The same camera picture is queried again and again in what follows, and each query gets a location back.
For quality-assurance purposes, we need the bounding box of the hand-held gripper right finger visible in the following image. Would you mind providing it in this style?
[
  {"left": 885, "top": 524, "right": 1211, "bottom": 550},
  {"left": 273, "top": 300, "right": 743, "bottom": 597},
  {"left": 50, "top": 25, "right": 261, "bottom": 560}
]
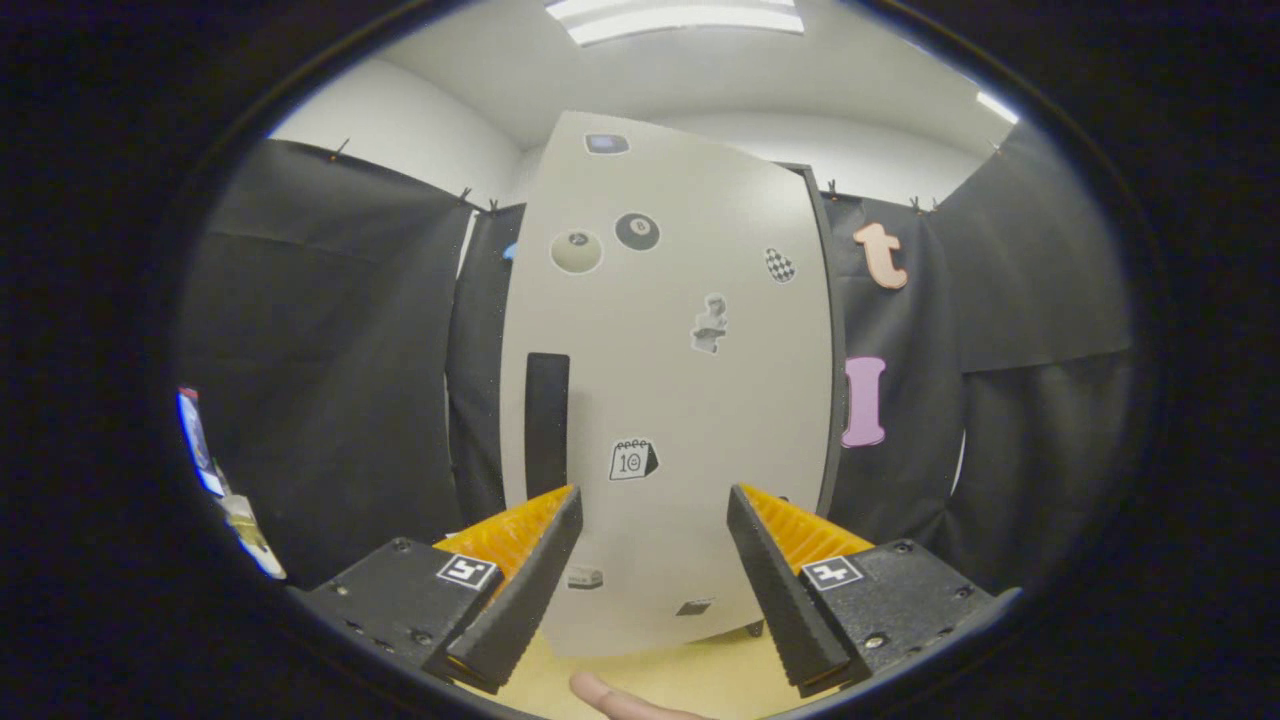
[{"left": 727, "top": 484, "right": 1021, "bottom": 699}]

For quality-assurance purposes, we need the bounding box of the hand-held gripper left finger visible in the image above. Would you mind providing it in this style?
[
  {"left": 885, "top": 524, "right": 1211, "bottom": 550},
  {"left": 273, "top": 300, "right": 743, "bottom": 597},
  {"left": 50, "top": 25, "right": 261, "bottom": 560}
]
[{"left": 290, "top": 485, "right": 584, "bottom": 696}]

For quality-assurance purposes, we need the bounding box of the white and blue object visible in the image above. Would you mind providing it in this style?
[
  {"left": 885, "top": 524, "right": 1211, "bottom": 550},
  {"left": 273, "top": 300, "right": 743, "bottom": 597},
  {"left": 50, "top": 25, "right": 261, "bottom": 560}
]
[{"left": 177, "top": 387, "right": 227, "bottom": 499}]

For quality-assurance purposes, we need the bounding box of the white and yellow object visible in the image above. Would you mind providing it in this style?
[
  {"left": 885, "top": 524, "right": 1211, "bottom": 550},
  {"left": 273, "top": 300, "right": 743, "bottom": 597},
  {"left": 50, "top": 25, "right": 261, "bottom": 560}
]
[{"left": 219, "top": 488, "right": 287, "bottom": 581}]

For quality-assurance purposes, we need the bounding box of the large ceiling light panel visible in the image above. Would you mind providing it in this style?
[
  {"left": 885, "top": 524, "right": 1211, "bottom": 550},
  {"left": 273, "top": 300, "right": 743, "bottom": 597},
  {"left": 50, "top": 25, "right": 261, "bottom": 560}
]
[{"left": 544, "top": 0, "right": 807, "bottom": 47}]

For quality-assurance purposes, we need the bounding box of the black backdrop cloth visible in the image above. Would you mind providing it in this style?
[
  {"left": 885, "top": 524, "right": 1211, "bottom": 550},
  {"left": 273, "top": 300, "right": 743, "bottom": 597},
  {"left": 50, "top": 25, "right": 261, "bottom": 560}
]
[{"left": 178, "top": 125, "right": 1136, "bottom": 593}]

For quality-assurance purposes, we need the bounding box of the dark grey shoe cabinet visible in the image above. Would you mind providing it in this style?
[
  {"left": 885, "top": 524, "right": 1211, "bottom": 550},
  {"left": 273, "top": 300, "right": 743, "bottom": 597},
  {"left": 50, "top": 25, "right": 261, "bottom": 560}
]
[{"left": 745, "top": 160, "right": 850, "bottom": 641}]

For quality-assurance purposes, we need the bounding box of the light grey shoe cabinet door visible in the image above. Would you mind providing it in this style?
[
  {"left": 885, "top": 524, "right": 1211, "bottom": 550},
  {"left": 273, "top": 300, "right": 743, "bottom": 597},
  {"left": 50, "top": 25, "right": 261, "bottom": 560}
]
[{"left": 498, "top": 110, "right": 836, "bottom": 660}]

